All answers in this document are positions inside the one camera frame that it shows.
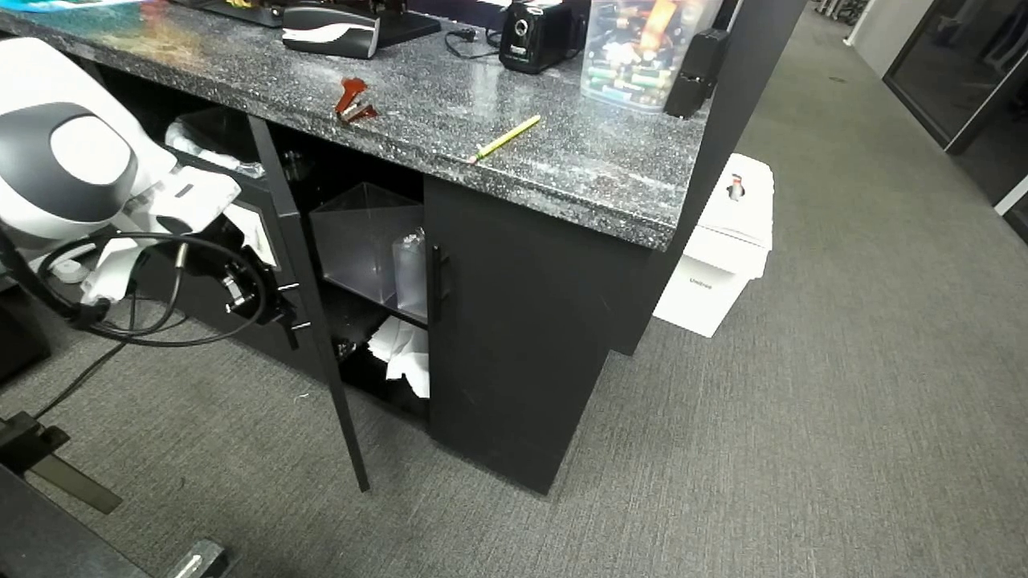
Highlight black rectangular device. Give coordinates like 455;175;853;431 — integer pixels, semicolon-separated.
666;28;728;120

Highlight black metal stand base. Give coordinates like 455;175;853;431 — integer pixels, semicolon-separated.
0;410;121;513

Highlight black silver stapler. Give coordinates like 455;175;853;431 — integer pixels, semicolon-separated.
281;5;379;58

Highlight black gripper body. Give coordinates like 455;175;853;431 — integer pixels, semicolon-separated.
220;250;283;322

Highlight clear plastic display box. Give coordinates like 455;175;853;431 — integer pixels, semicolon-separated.
582;0;722;108

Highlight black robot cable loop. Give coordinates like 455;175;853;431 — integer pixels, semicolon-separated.
0;219;272;350

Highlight white trash bag liner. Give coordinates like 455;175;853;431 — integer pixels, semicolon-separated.
163;108;263;179

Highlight red staple remover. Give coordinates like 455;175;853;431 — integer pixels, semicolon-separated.
333;78;375;124

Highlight black door handle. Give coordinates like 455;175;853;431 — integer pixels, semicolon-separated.
429;243;451;325
277;284;311;350

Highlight yellow pencil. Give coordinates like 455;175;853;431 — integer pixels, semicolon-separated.
469;114;542;164

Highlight black electric pencil sharpener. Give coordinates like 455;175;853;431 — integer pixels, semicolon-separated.
499;0;582;75

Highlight white paper shredder bin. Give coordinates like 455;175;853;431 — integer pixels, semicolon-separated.
656;153;775;338

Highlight clear plastic container inside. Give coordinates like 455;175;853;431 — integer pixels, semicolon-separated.
309;184;429;325

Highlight black floor cable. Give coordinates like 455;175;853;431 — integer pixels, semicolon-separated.
28;338;133;425

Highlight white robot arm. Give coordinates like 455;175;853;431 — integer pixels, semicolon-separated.
0;37;242;322

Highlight white crumpled paper inside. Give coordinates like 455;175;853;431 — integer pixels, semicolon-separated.
371;317;430;401

